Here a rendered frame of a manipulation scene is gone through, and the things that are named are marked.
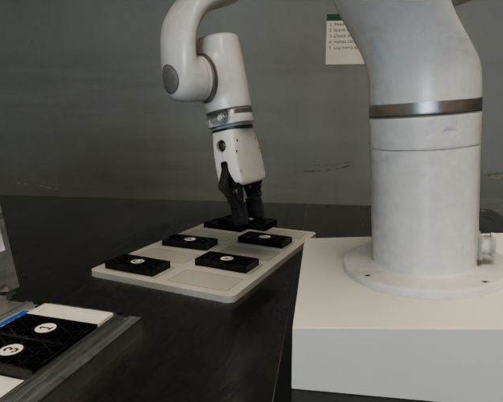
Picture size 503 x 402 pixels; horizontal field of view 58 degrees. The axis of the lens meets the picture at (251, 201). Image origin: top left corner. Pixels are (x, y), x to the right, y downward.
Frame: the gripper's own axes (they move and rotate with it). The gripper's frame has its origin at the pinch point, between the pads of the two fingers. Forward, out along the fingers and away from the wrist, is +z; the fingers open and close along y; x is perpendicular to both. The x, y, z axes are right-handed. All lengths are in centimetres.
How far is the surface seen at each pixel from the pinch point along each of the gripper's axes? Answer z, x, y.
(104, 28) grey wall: -97, 143, 124
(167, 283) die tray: 7.0, 4.7, -19.8
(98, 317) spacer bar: 5.5, 0.7, -36.6
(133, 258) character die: 3.7, 14.7, -15.6
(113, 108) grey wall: -53, 149, 125
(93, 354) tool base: 7.4, -3.6, -41.7
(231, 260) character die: 6.9, -0.1, -8.4
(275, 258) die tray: 8.9, -4.3, -0.5
